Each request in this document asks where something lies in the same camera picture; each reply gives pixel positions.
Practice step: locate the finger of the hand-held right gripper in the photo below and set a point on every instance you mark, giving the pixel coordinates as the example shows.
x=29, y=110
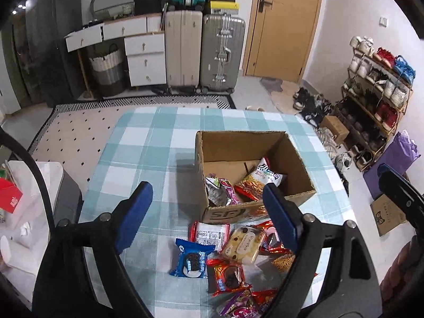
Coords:
x=400, y=192

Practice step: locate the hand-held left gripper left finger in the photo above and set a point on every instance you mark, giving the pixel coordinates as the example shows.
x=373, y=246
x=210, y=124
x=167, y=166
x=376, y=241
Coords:
x=132, y=217

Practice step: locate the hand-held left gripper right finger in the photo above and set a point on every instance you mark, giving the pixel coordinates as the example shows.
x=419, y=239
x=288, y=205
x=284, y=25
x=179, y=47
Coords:
x=281, y=220

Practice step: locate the red cookie packet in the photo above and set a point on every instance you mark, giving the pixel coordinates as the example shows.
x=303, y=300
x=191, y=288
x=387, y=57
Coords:
x=228, y=276
x=270, y=240

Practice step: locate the cream cake packet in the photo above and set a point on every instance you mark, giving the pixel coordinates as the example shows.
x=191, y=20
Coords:
x=243, y=245

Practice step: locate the brown cardboard box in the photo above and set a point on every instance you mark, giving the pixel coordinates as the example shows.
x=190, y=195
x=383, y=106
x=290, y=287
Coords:
x=294, y=162

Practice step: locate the blue cookie packet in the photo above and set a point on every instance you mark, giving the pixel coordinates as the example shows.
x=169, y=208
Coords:
x=190, y=260

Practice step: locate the white red-edged snack packet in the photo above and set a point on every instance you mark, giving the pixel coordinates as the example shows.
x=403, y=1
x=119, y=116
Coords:
x=208, y=235

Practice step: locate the small red snack packet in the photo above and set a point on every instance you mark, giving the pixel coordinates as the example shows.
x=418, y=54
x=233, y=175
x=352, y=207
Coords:
x=265, y=295

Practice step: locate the purple candy packet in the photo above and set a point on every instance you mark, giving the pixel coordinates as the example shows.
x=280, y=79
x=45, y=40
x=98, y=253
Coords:
x=241, y=308

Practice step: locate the person's right hand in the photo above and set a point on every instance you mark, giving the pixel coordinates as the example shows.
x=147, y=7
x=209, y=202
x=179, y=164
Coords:
x=404, y=268

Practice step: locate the brown paper bag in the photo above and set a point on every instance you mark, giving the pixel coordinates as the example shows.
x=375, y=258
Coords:
x=387, y=215

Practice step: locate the orange red noodle snack packet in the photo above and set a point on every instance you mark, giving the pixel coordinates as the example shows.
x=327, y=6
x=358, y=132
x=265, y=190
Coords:
x=251, y=184

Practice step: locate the white black snack packet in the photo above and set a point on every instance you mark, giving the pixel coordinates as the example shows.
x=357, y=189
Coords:
x=268, y=172

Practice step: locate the pink purple snack packet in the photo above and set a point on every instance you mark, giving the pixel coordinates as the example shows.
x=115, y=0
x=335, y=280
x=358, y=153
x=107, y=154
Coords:
x=232, y=192

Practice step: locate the purple silver snack bag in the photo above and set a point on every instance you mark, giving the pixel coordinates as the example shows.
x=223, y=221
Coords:
x=215, y=193

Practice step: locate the wooden shoe rack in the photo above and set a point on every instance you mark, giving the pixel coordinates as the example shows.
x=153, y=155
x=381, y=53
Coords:
x=405, y=106

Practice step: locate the small cardboard box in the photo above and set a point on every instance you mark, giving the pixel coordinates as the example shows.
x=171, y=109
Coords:
x=336, y=127

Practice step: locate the black white patterned rug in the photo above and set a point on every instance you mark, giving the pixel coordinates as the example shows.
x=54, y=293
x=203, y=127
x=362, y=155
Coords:
x=73, y=132

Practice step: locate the shoe rack with shoes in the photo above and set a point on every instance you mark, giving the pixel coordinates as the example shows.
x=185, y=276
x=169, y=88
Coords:
x=387, y=82

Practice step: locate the white side table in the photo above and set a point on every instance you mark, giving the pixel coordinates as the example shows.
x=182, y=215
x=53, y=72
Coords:
x=20, y=225

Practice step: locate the beige slipper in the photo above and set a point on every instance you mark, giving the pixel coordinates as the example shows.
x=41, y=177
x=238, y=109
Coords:
x=255, y=108

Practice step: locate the pile of assorted shoes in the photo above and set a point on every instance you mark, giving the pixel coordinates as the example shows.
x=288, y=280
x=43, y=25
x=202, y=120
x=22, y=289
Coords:
x=314, y=106

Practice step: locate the beige round mat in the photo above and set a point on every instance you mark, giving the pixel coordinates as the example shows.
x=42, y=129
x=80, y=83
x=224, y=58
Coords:
x=286, y=101

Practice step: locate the red box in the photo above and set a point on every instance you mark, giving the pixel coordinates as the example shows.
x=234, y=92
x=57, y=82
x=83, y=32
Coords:
x=11, y=195

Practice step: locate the grey doormat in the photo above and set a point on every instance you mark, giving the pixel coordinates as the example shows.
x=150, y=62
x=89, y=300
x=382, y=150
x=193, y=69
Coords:
x=270, y=84

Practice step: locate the grey white laundry basket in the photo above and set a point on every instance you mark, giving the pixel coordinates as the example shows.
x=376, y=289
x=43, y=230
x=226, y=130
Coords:
x=106, y=73

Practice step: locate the white desk with drawers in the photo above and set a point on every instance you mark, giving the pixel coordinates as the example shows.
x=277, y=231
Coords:
x=145, y=59

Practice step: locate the beige suitcase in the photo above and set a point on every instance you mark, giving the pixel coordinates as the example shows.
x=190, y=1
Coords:
x=184, y=49

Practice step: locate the silver suitcase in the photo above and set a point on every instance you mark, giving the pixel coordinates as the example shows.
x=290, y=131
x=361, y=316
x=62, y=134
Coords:
x=222, y=53

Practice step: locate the wooden door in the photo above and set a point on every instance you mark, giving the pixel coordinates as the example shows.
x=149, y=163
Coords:
x=281, y=33

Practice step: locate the dark grey fridge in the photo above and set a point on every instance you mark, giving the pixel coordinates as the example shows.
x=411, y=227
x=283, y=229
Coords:
x=53, y=39

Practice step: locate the yellow shoe box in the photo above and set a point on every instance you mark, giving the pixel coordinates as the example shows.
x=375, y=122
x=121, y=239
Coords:
x=223, y=6

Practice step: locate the white light switch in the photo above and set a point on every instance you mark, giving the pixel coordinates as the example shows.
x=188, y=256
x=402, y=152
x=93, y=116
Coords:
x=383, y=22

